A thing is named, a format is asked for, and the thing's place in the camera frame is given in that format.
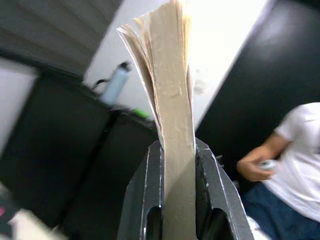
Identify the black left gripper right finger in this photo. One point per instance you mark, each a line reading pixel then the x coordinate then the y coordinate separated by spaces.
pixel 220 200

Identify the person in white t-shirt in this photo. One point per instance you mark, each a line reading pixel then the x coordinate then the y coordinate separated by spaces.
pixel 300 162

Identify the tall black panel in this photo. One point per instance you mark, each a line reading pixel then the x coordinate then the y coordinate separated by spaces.
pixel 262 75

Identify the white bottle black cap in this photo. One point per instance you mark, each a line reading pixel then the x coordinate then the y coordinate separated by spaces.
pixel 116 82

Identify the black cabinet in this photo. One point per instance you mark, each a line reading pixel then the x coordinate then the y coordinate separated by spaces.
pixel 62 137

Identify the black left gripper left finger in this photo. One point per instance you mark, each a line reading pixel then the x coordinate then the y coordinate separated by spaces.
pixel 142 195

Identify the small white handheld device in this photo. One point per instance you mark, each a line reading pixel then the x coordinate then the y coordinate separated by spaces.
pixel 268 165

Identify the bare person hand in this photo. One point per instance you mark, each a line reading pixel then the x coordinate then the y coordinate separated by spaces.
pixel 250 170

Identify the small green object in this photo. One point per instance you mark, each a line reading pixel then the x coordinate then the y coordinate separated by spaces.
pixel 141 114

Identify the white paperback book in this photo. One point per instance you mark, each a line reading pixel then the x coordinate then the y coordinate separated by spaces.
pixel 172 100

